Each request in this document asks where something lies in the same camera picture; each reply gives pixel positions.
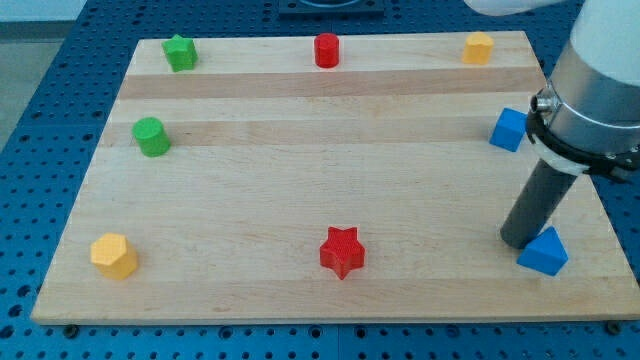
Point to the red cylinder block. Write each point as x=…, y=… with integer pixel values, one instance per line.
x=326, y=50

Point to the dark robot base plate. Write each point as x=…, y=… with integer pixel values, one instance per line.
x=299, y=8

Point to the wooden board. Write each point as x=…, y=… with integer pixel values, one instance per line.
x=268, y=151

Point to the blue cube block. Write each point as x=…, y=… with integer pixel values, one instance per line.
x=509, y=130

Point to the blue triangle block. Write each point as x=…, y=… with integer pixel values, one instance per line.
x=545, y=254

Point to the yellow heart block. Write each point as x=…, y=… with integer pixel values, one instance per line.
x=477, y=49

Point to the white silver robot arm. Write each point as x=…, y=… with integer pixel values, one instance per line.
x=586, y=119

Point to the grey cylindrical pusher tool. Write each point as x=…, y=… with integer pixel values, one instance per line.
x=542, y=193

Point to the red star block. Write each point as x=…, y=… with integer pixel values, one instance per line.
x=342, y=252

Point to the yellow hexagon block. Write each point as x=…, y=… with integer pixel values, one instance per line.
x=114, y=256

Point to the green cylinder block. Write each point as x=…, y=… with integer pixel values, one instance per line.
x=151, y=137

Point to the green star block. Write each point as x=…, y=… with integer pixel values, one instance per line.
x=180, y=53

